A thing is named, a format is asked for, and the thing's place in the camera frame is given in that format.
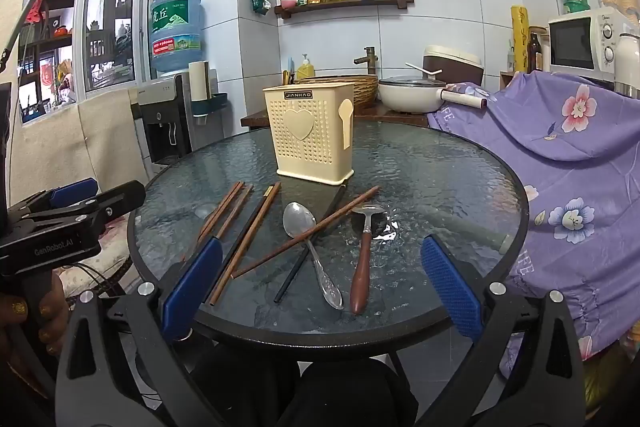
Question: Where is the brown wooden chopstick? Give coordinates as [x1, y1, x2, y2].
[231, 186, 381, 280]
[197, 181, 246, 242]
[215, 185, 254, 242]
[208, 182, 282, 307]

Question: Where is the white microwave oven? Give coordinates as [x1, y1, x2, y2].
[547, 7, 638, 82]

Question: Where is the blue water jug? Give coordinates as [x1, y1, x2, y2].
[150, 0, 203, 78]

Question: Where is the beige hanging cloth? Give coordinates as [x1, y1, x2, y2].
[0, 0, 151, 208]

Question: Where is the brown glass bottle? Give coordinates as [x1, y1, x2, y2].
[527, 32, 543, 72]

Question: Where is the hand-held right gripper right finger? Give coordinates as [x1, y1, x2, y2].
[419, 234, 587, 427]

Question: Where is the sliding glass window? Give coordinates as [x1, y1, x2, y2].
[19, 0, 159, 125]

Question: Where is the water dispenser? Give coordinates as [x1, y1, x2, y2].
[129, 74, 221, 178]

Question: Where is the purple floral cloth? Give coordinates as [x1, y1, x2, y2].
[427, 69, 640, 378]

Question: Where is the yellow paper roll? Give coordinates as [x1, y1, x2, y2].
[510, 5, 531, 75]

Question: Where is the white paper cup stack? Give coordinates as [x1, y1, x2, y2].
[189, 61, 210, 100]

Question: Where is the woven wooden wash basin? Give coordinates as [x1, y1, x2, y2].
[294, 74, 379, 108]

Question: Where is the teal plastic wall holder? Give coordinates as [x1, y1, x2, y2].
[192, 92, 228, 118]

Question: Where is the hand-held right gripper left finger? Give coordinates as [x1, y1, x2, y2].
[54, 236, 226, 427]

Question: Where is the person's left hand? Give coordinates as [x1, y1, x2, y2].
[0, 276, 69, 374]

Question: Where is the bamboo-style faucet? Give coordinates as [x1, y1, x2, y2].
[353, 47, 377, 76]

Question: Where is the plain black chopstick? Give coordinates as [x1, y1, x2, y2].
[273, 185, 348, 305]

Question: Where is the white cooking pot with lid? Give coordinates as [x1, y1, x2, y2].
[377, 76, 451, 114]

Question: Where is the cream plastic utensil holder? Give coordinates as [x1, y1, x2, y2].
[263, 82, 355, 184]

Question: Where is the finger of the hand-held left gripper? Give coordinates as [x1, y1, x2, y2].
[0, 180, 147, 242]
[7, 178, 99, 222]

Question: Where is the white lint roller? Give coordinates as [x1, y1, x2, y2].
[439, 88, 488, 110]

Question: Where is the wooden washstand counter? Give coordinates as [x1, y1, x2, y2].
[240, 99, 431, 130]

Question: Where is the wooden-handled metal spoon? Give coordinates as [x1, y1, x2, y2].
[349, 203, 387, 316]

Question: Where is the brown and white rice cooker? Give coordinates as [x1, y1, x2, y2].
[422, 45, 485, 88]

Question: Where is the round printed seat cushion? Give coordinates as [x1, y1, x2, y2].
[60, 207, 146, 298]

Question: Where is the all-metal spoon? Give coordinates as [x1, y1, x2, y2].
[282, 201, 346, 311]

